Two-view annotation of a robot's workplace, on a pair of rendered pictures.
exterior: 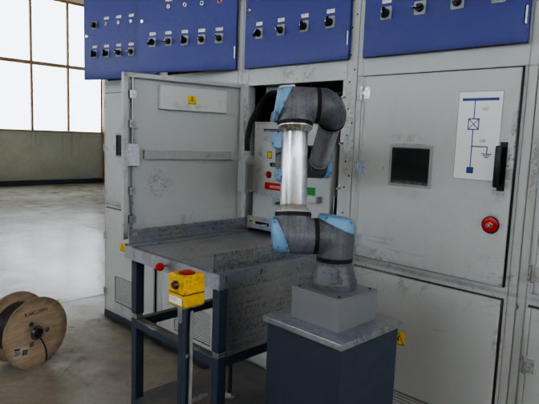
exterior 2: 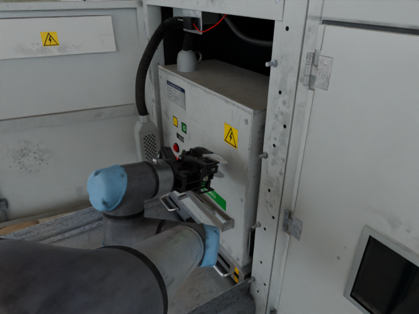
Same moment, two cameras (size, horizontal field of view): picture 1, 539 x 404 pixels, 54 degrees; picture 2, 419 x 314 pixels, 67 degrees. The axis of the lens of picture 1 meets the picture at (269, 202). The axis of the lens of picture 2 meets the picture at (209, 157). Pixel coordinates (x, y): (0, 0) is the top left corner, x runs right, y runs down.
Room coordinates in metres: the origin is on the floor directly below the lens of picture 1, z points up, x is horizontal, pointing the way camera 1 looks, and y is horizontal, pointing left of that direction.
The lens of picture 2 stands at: (1.65, -0.32, 1.63)
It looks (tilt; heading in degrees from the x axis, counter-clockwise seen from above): 29 degrees down; 14
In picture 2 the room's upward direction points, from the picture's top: straight up
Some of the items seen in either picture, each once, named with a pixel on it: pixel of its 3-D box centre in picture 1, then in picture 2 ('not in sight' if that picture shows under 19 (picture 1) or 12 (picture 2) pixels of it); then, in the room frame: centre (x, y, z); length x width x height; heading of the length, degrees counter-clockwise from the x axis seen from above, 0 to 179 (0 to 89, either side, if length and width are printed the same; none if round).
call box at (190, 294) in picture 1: (186, 288); not in sight; (1.56, 0.24, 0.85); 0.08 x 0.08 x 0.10; 46
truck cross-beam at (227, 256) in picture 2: (289, 228); (201, 224); (2.46, -0.10, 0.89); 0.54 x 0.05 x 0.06; 46
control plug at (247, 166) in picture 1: (247, 173); (148, 144); (2.55, 0.11, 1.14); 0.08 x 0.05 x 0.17; 136
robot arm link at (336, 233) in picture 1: (333, 235); not in sight; (1.65, -0.21, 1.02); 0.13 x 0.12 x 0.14; 94
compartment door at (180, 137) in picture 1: (185, 157); (64, 119); (2.53, 0.41, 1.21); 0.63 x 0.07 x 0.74; 126
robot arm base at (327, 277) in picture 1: (334, 271); not in sight; (1.65, -0.21, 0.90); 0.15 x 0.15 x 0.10
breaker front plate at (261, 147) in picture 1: (289, 175); (196, 162); (2.45, -0.09, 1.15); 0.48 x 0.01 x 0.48; 46
